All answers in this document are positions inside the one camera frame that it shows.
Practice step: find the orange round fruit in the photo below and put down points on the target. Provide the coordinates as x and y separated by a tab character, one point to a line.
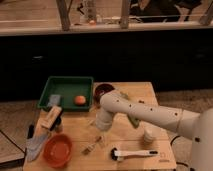
80	100

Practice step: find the green plastic tray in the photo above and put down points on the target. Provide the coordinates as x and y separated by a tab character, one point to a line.
68	87

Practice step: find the orange plastic bowl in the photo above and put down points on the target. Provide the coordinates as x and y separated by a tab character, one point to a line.
57	151

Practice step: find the wooden scrub brush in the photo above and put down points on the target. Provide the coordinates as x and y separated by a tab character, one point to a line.
51	117

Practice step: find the green vegetable toy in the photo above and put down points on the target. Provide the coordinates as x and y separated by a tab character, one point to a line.
134	121

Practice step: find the dark red bowl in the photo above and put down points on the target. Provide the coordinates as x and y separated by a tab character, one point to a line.
101	90

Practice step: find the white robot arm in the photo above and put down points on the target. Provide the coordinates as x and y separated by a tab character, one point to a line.
198	127

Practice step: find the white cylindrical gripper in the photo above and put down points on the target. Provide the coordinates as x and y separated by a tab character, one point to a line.
104	119

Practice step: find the white salt shaker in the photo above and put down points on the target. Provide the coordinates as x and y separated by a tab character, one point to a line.
148	136

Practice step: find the grey blade kitchen knife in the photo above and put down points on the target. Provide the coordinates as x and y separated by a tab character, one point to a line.
35	143

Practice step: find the white handled dish brush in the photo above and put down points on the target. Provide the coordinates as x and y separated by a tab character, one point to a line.
119	155

